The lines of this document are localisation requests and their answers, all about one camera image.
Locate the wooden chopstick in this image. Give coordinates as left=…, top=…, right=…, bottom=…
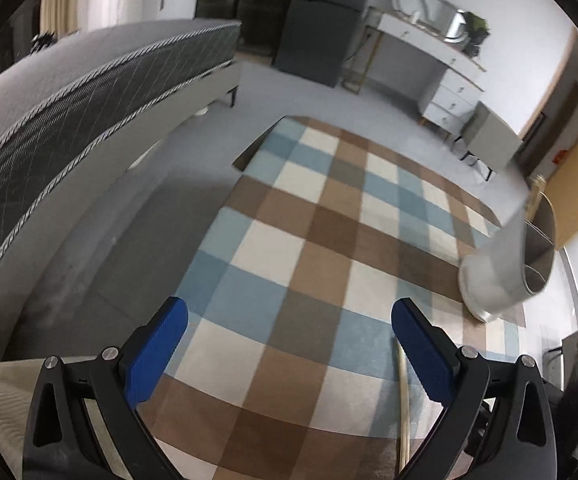
left=396, top=342, right=411, bottom=472

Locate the grey cylindrical utensil holder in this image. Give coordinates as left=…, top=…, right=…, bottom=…
left=458, top=195, right=556, bottom=323

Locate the checkered blue brown tablecloth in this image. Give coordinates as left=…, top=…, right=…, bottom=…
left=140, top=117, right=526, bottom=479

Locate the grey bedside cabinet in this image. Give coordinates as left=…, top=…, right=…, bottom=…
left=450, top=102, right=522, bottom=181

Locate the grey mattress bed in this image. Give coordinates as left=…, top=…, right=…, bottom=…
left=0, top=17, right=243, bottom=331

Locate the white vanity desk with drawers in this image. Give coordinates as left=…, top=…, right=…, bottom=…
left=342, top=6, right=486, bottom=136

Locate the green potted plant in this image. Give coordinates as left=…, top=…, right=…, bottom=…
left=462, top=12, right=490, bottom=58

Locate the oval vanity mirror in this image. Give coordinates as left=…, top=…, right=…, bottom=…
left=391, top=0, right=468, bottom=44

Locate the dark grey refrigerator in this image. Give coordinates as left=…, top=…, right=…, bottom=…
left=273, top=0, right=367, bottom=87

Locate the beige curtain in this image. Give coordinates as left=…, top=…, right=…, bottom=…
left=40, top=0, right=78, bottom=38

